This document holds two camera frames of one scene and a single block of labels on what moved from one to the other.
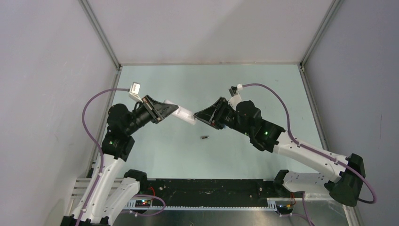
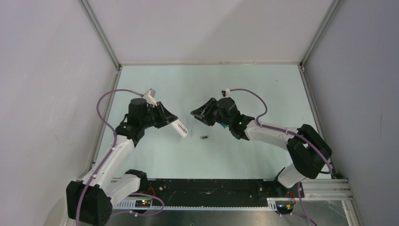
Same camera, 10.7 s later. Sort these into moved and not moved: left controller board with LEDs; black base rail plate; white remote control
Moved: white remote control
Not moved: left controller board with LEDs; black base rail plate
